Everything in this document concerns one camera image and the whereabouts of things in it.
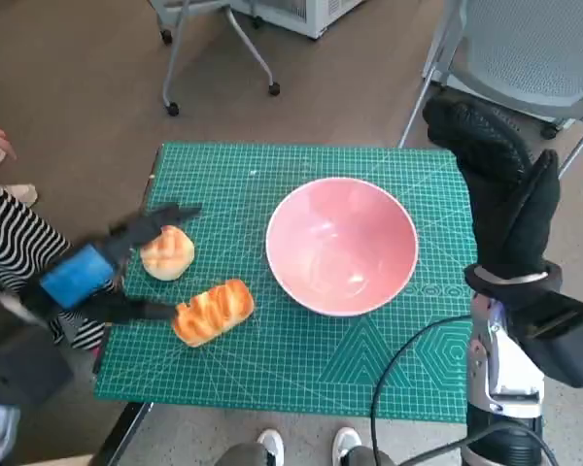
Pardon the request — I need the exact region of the orange striped bread loaf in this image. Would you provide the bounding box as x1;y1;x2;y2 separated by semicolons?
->
171;278;256;349

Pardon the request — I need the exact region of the black looping cable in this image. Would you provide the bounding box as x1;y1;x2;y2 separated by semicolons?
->
370;314;472;466

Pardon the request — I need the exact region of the grey frame with casters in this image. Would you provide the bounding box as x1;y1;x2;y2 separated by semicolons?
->
148;0;282;117

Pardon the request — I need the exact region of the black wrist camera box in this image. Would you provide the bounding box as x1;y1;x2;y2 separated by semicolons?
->
0;279;75;407
507;285;583;388

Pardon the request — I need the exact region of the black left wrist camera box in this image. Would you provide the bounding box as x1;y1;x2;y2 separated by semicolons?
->
0;279;75;407

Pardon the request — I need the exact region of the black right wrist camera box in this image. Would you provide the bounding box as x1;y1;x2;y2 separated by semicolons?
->
507;285;583;388

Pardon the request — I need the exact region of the white foot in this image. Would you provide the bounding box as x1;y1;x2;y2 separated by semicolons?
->
332;426;363;466
257;427;286;466

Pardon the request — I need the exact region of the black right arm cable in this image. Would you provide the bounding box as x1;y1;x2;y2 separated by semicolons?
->
393;419;558;466

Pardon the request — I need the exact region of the grey mesh chair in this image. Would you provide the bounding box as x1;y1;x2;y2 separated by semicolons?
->
397;0;583;179

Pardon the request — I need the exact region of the pink bowl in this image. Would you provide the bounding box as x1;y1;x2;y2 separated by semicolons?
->
264;177;420;317

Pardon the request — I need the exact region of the green cutting mat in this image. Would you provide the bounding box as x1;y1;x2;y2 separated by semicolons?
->
92;140;480;423

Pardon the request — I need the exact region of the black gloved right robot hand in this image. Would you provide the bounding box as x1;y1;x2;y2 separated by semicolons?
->
421;93;564;281

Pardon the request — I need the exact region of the pale round bread bun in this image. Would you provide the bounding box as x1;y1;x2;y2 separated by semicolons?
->
139;224;195;282

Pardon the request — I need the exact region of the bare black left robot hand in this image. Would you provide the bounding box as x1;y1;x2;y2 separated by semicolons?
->
18;202;204;327

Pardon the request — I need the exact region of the white cabinet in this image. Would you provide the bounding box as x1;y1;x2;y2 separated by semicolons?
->
232;0;365;40

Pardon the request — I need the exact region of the person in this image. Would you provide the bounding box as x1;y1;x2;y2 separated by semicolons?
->
0;115;120;350

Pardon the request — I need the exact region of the person's foot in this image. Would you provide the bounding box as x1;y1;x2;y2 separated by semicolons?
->
5;183;39;205

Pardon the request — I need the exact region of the dark grey leg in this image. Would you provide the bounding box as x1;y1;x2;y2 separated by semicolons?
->
344;446;394;466
216;441;273;466

